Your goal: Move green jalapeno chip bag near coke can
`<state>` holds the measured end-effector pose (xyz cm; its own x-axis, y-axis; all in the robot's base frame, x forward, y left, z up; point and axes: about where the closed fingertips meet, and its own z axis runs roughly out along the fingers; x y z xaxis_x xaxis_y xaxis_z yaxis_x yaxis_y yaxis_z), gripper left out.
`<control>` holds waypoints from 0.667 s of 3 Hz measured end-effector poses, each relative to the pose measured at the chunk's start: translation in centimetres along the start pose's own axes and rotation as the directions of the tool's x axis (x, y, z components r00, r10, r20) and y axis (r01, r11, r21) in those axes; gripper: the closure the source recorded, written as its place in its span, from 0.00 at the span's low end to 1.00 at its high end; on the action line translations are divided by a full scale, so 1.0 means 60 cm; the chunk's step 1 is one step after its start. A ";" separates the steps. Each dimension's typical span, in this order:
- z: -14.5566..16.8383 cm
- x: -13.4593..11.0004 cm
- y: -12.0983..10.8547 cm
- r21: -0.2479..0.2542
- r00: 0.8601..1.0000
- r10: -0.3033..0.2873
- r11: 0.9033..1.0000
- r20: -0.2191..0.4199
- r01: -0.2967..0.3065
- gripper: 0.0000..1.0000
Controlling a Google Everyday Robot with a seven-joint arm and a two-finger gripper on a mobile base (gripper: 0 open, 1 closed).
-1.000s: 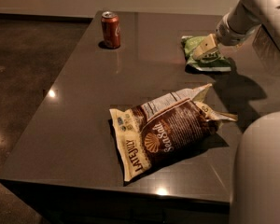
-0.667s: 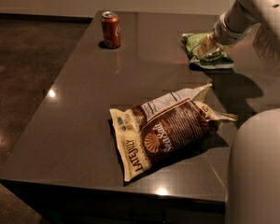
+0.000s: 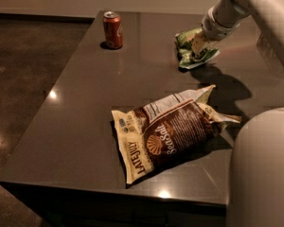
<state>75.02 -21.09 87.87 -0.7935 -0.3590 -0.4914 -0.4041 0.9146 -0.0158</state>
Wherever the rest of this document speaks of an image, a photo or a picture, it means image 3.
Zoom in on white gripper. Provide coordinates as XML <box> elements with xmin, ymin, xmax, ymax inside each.
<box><xmin>192</xmin><ymin>8</ymin><xmax>240</xmax><ymax>56</ymax></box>

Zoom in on red coke can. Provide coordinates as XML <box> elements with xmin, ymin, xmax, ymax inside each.
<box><xmin>103</xmin><ymin>11</ymin><xmax>123</xmax><ymax>49</ymax></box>

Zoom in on green jalapeno chip bag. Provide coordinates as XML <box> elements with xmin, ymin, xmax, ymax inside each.
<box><xmin>175</xmin><ymin>28</ymin><xmax>220</xmax><ymax>69</ymax></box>

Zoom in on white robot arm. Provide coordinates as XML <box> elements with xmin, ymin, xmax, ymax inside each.
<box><xmin>203</xmin><ymin>0</ymin><xmax>284</xmax><ymax>227</ymax></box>

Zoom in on brown Late July chip bag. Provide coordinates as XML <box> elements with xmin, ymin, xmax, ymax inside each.
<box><xmin>112</xmin><ymin>85</ymin><xmax>241</xmax><ymax>184</ymax></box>

